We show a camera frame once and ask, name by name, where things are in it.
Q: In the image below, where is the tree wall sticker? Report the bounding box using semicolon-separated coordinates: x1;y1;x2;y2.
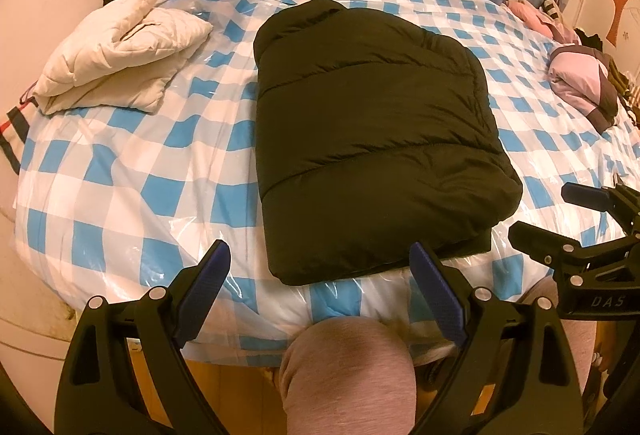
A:
605;0;640;51

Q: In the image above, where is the small black cloth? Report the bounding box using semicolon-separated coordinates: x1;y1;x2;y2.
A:
572;28;606;51

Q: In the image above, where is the pink purple jacket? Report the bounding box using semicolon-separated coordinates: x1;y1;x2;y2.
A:
547;44;623;133

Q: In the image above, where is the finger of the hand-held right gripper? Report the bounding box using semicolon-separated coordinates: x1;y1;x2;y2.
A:
561;175;640;236
507;221;598;283

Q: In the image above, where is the black puffer jacket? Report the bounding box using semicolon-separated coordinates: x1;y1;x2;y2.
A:
252;0;524;287

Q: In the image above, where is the olive cloth pile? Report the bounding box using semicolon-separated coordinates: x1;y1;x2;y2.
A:
607;60;640;126

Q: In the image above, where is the pink cloth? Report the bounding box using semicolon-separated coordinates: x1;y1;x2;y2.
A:
505;0;581;46

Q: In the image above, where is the red navy striped cloth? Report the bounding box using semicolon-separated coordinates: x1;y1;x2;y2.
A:
0;85;38;176

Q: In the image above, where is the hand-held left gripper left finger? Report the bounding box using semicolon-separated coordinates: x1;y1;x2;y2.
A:
54;239;232;435

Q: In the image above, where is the blue white checkered bed cover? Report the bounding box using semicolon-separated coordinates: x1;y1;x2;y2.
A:
12;0;640;366

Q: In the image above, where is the striped plush toy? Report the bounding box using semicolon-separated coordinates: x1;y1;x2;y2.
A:
542;0;568;23

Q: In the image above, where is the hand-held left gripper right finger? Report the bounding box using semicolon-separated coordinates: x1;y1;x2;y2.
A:
409;242;585;435

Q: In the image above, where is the white puffer jacket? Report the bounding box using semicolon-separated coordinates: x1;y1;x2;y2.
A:
31;0;215;116

